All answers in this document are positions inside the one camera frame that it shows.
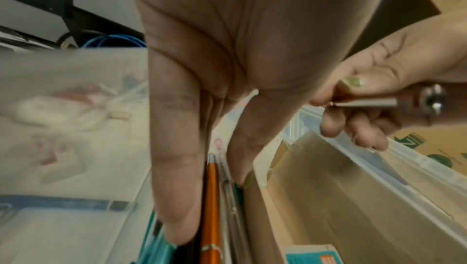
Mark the person's left hand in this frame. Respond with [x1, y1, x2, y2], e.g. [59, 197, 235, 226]
[132, 0, 398, 246]

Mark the person's right hand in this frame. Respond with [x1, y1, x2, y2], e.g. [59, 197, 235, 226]
[309, 9, 467, 152]

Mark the silver metal pen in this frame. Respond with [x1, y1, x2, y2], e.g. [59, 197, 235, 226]
[326, 83, 449, 117]

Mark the clear plastic pen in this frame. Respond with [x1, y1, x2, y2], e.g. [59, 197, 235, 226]
[215, 141, 246, 264]

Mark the orange pen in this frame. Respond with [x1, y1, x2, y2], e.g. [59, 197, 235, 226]
[198, 153, 224, 264]

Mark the teal pen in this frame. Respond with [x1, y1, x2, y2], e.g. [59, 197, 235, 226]
[137, 213, 180, 264]

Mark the black panel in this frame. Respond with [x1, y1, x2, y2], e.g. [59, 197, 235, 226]
[343, 0, 443, 59]

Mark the clear plastic storage box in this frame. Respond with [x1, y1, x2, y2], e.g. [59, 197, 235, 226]
[251, 104, 467, 264]

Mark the brown cardboard sheet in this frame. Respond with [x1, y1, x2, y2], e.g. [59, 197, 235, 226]
[242, 133, 467, 264]

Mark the translucent plastic bag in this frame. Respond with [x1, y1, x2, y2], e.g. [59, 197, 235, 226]
[0, 48, 156, 264]

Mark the white and teal small box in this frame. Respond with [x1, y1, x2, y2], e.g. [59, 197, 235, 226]
[285, 244, 345, 264]

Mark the blue cable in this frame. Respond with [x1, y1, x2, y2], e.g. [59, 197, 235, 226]
[81, 35, 147, 49]

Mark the black cable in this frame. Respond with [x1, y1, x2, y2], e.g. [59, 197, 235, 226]
[56, 31, 80, 49]

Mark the white cable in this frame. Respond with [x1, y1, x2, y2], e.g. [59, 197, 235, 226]
[16, 82, 132, 131]

